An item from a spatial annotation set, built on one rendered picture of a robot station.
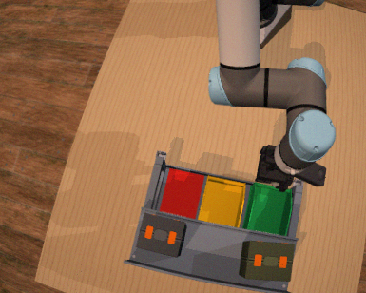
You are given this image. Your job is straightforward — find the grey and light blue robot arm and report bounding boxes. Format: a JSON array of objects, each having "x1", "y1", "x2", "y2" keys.
[{"x1": 208, "y1": 0, "x2": 336, "y2": 186}]

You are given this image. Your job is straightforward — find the grey metal shelf rack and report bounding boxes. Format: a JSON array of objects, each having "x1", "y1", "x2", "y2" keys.
[{"x1": 124, "y1": 150, "x2": 304, "y2": 293}]

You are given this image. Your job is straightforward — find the green bin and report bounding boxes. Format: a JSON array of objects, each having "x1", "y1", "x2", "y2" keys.
[{"x1": 243, "y1": 183, "x2": 292, "y2": 236}]

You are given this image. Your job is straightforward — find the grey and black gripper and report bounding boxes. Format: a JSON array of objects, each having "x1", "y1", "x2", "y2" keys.
[{"x1": 255, "y1": 145, "x2": 294, "y2": 192}]

